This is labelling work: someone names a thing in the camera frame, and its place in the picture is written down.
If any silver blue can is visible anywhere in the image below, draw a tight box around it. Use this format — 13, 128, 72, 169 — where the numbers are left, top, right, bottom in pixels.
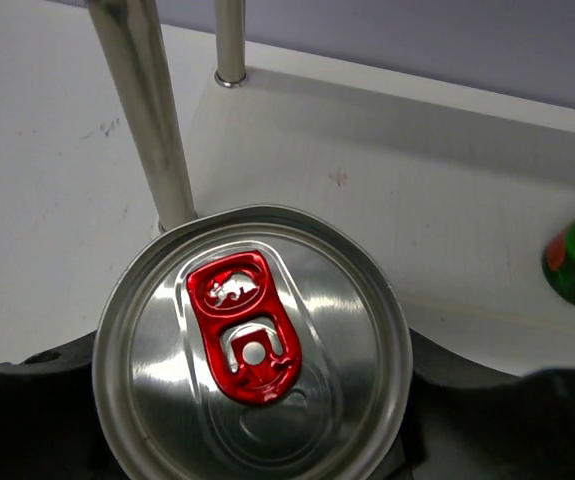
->
92, 206, 413, 479

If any beige two-tier shelf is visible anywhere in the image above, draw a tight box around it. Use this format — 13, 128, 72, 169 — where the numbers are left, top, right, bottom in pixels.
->
89, 1, 575, 373

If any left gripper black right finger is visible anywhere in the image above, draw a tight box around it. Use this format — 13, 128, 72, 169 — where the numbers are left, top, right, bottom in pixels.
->
401, 332, 575, 479

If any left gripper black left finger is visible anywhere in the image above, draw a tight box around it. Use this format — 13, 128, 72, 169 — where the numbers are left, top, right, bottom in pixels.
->
0, 333, 117, 479

